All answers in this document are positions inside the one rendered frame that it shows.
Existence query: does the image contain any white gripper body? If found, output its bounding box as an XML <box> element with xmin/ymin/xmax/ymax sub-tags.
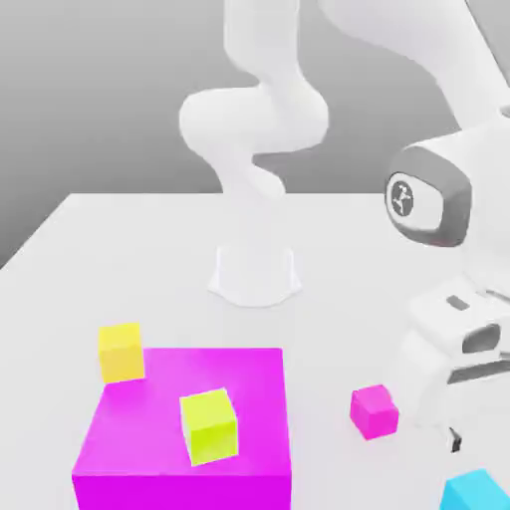
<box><xmin>391</xmin><ymin>328</ymin><xmax>510</xmax><ymax>435</ymax></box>

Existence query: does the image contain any small cyan cube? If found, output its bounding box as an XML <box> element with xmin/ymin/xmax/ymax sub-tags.
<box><xmin>438</xmin><ymin>468</ymin><xmax>510</xmax><ymax>510</ymax></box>

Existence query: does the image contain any small magenta cube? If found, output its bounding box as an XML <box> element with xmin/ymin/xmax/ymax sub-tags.
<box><xmin>349</xmin><ymin>383</ymin><xmax>400</xmax><ymax>442</ymax></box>

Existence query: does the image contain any small lime cube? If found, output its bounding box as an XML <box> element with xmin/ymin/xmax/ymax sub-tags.
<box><xmin>178</xmin><ymin>386</ymin><xmax>240</xmax><ymax>468</ymax></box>

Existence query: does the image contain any small yellow cube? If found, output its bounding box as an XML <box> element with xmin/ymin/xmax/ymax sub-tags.
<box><xmin>98</xmin><ymin>322</ymin><xmax>146</xmax><ymax>384</ymax></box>

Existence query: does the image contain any large magenta box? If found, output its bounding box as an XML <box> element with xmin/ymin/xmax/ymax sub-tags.
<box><xmin>71</xmin><ymin>347</ymin><xmax>293</xmax><ymax>510</ymax></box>

